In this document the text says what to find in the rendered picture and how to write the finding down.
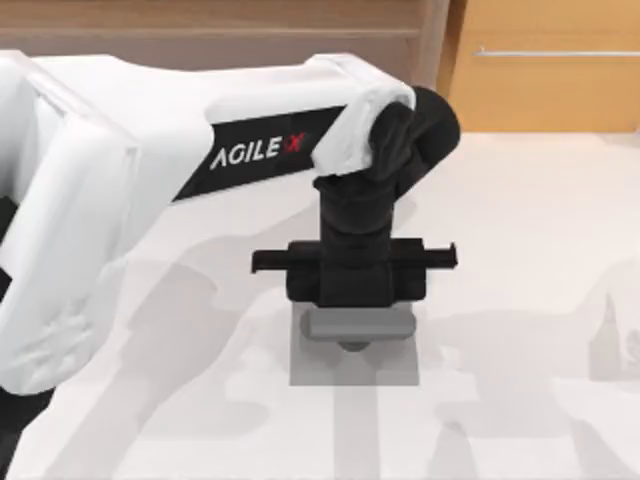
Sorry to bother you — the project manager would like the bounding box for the pale grey rounded box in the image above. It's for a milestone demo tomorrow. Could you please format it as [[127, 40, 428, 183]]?
[[300, 306, 417, 352]]

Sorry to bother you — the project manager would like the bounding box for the light wooden cupboard door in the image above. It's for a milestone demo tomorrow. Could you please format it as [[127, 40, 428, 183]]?
[[433, 0, 640, 135]]

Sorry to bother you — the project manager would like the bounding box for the wooden cupboard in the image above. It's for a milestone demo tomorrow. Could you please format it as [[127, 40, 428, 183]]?
[[0, 0, 454, 86]]

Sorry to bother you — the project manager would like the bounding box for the long metal handle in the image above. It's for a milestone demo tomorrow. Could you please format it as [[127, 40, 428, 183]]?
[[474, 46, 640, 60]]

